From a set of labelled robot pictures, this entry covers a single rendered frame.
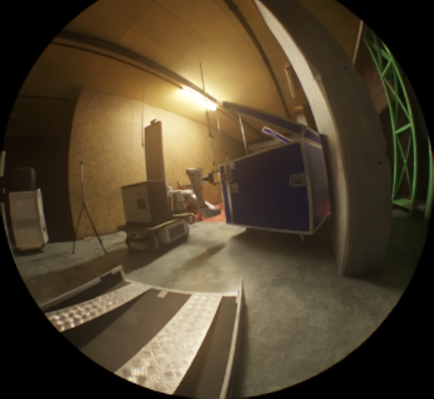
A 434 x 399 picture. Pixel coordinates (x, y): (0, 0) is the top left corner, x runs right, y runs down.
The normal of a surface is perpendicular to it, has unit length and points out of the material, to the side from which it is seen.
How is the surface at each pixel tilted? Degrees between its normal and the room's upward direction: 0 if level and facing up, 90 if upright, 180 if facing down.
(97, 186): 90
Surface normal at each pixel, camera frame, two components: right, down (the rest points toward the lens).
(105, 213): 0.83, -0.14
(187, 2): 0.14, 0.99
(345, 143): -0.54, 0.04
